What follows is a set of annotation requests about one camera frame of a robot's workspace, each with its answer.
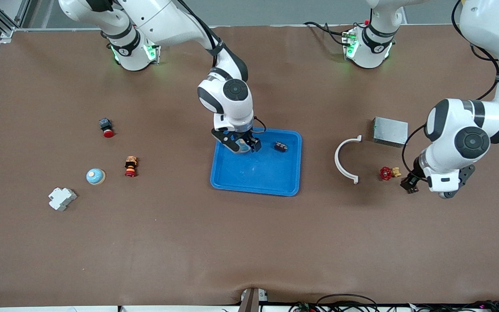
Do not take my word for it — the blue plastic tray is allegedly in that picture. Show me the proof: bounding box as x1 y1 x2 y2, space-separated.
210 125 303 197

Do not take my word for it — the silver metal power supply box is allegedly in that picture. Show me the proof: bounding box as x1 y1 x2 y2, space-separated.
372 116 409 148

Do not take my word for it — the white curved pipe clamp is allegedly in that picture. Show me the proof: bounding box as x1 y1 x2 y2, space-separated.
334 135 363 185

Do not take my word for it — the red yellow push button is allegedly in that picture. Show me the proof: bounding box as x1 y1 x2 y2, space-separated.
124 156 139 178

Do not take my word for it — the black red emergency stop button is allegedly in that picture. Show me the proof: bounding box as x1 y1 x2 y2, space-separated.
99 117 115 139

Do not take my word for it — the white circuit breaker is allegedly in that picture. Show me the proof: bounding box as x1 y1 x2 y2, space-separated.
48 187 78 212

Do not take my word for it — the red handle brass valve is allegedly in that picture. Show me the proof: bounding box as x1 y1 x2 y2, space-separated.
379 166 402 182

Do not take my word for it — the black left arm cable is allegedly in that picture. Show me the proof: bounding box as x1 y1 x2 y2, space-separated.
402 0 499 183

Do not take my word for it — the black cable bundle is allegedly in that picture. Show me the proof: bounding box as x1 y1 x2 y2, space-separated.
288 293 499 312

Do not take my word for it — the black base cable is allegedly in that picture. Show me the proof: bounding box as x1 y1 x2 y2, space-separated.
304 21 352 46

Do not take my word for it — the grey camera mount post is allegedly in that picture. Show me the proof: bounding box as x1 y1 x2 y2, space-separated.
239 287 269 312

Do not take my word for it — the aluminium frame profile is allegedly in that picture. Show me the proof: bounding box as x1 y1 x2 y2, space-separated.
0 0 32 40

